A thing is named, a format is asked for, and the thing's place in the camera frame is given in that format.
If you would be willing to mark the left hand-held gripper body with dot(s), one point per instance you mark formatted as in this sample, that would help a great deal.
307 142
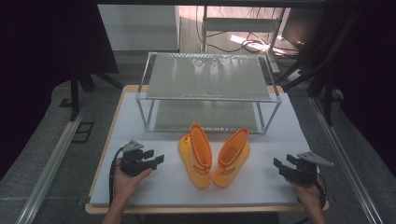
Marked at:
132 163

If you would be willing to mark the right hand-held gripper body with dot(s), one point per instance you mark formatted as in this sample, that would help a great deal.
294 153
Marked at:
306 169

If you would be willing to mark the yellow rain boot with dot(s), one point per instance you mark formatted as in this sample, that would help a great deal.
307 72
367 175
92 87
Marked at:
230 158
196 158

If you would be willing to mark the two-tier metal shoe rack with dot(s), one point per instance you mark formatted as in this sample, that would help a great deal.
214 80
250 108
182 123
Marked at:
207 76

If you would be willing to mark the person's left hand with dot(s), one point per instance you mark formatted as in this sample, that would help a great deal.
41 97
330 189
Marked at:
126 185

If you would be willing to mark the person's right hand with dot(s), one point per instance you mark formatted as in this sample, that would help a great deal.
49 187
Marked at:
308 193

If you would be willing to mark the white table mat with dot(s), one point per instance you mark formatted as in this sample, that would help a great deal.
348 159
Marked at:
162 189

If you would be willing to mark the black metal stand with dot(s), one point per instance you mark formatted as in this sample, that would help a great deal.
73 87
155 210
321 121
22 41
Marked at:
327 93
74 93

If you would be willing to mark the dark curtain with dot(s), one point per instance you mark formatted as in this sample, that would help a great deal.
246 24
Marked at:
370 77
34 62

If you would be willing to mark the dark monitor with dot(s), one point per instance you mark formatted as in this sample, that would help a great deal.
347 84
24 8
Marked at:
303 28

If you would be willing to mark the aluminium rail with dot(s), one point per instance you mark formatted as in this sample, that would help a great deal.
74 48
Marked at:
345 161
49 174

